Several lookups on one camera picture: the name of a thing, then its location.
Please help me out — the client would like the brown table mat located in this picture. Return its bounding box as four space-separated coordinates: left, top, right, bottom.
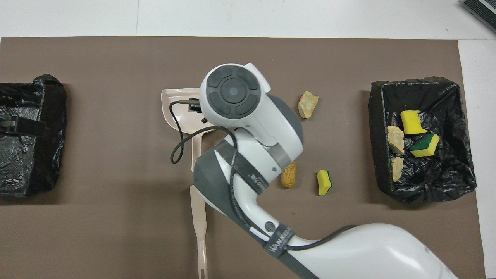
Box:
0 37 487 279

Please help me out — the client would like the black ribbed device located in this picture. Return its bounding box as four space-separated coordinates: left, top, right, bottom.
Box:
461 0 496 34

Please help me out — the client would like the large yellow green sponge piece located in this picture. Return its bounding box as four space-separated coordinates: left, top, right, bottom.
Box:
410 133 441 158

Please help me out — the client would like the notched yellow sponge piece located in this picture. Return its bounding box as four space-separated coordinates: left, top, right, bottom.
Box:
400 110 428 135

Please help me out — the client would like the small yellow green sponge piece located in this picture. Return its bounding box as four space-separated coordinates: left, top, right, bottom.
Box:
316 170 333 196

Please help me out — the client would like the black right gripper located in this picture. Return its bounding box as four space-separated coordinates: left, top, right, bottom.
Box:
189 98 209 124

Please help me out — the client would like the brown peanut shaped bread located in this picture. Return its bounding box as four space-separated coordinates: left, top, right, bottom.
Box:
281 162 298 189

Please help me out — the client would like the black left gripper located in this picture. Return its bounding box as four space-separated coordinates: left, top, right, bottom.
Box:
0 116 46 136

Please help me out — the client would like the black bag lined bin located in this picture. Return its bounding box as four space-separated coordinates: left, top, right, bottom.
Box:
0 74 67 197
368 76 477 204

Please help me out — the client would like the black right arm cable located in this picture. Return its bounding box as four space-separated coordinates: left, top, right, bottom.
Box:
170 100 357 252

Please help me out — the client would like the pale torn bread chunk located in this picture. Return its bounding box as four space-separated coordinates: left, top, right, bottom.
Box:
298 91 320 119

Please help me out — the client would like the beige plastic dustpan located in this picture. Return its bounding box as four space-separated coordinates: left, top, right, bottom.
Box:
161 88 217 173

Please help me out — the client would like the beige hand brush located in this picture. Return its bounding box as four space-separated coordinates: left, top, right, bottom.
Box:
189 185 209 279

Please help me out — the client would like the striped croissant bread piece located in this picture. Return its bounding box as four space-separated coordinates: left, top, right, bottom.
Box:
387 126 406 155
391 156 404 182

